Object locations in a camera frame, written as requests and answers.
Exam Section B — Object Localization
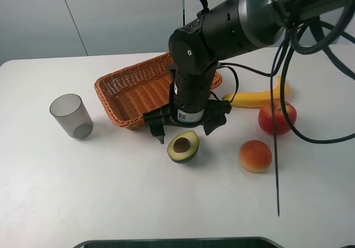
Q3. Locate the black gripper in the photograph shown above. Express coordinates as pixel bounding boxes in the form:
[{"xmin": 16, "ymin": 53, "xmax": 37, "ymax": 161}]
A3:
[{"xmin": 143, "ymin": 64, "xmax": 231, "ymax": 144}]

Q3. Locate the halved avocado with pit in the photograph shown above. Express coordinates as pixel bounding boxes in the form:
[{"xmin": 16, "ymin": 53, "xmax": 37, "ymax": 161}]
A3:
[{"xmin": 167, "ymin": 130, "xmax": 200, "ymax": 164}]

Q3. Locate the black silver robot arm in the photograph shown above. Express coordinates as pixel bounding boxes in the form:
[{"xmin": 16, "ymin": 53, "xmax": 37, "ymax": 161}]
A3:
[{"xmin": 144, "ymin": 0, "xmax": 354, "ymax": 142}]

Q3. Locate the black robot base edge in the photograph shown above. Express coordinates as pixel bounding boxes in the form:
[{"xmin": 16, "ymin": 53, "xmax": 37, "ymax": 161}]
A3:
[{"xmin": 75, "ymin": 237, "xmax": 281, "ymax": 247}]

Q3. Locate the orange wicker basket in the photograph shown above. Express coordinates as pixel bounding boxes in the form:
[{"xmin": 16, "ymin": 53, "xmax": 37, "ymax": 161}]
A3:
[{"xmin": 94, "ymin": 53, "xmax": 222, "ymax": 130}]

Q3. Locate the yellow banana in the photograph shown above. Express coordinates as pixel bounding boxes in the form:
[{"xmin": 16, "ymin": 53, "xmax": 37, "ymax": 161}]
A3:
[{"xmin": 222, "ymin": 76, "xmax": 290, "ymax": 108}]

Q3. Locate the orange peach fruit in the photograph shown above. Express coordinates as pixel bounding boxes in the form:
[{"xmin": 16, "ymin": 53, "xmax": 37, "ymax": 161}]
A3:
[{"xmin": 239, "ymin": 140, "xmax": 272, "ymax": 174}]

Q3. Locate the red apple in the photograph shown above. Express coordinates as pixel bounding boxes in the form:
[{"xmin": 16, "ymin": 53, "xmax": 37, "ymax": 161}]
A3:
[{"xmin": 258, "ymin": 99, "xmax": 297, "ymax": 135}]

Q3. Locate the grey translucent plastic cup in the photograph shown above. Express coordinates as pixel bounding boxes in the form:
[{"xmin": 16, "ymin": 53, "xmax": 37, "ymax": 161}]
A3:
[{"xmin": 49, "ymin": 94, "xmax": 93, "ymax": 139}]

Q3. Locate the thin black hanging cable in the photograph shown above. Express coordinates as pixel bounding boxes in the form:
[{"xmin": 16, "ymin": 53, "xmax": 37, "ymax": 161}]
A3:
[{"xmin": 270, "ymin": 44, "xmax": 281, "ymax": 217}]

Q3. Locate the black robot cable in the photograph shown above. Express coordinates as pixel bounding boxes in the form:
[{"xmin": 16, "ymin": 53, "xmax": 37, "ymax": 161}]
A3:
[{"xmin": 181, "ymin": 0, "xmax": 355, "ymax": 144}]

